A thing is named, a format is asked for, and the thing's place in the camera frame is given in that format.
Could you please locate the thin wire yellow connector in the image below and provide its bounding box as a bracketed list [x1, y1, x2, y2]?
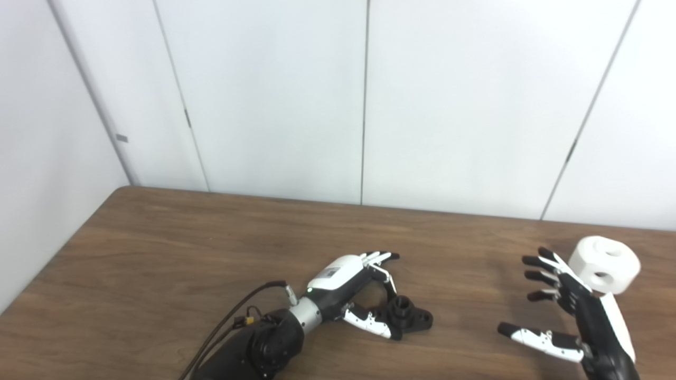
[232, 305, 265, 330]

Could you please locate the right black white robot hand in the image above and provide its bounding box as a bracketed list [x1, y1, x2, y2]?
[497, 247, 641, 380]

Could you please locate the black flanged holder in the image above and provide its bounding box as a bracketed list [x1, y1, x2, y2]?
[370, 296, 434, 341]

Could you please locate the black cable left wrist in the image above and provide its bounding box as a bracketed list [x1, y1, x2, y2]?
[179, 280, 299, 380]

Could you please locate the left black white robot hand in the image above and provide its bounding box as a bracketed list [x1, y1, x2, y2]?
[306, 252, 400, 340]

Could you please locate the round white piece with holes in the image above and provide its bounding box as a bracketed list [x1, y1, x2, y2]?
[568, 236, 641, 295]

